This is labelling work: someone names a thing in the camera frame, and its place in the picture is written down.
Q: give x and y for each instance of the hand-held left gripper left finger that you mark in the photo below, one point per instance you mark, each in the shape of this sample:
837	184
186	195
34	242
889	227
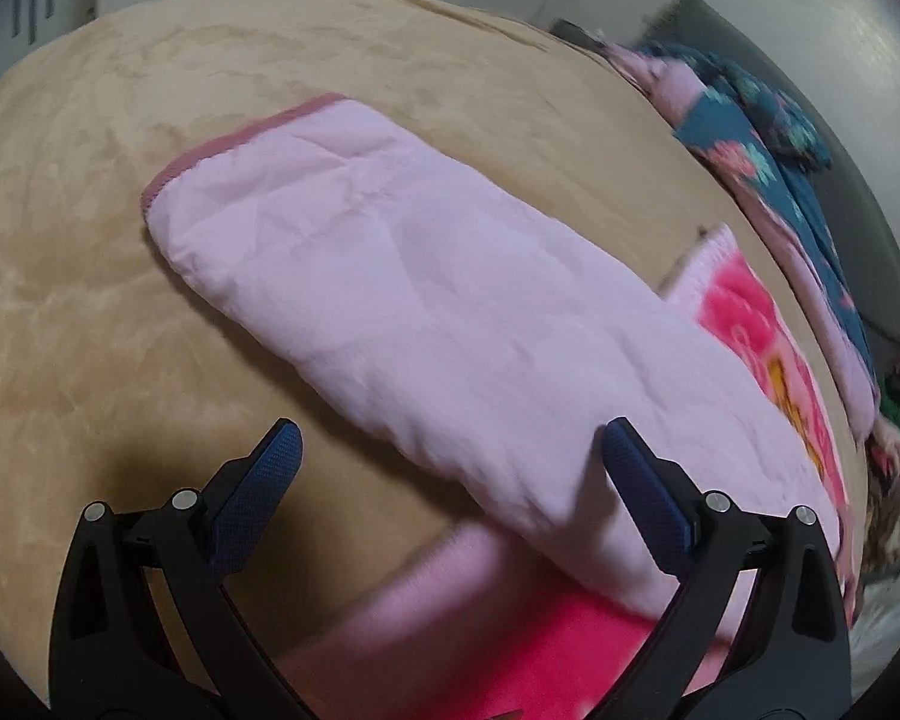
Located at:
264	480

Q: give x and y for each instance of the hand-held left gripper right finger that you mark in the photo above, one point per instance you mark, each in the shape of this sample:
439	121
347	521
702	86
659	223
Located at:
645	487

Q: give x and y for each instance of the light pink quilted jacket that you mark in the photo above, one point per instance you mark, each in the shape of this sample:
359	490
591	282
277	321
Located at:
420	277

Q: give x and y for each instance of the pink printed fleece blanket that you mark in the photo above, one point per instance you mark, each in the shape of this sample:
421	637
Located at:
750	315

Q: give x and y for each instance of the grey headboard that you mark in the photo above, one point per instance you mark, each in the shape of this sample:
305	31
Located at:
855	187

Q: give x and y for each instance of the teal floral quilt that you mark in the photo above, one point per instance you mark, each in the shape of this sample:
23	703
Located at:
720	120

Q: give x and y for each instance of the white wardrobe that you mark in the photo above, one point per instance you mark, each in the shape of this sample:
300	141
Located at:
45	7

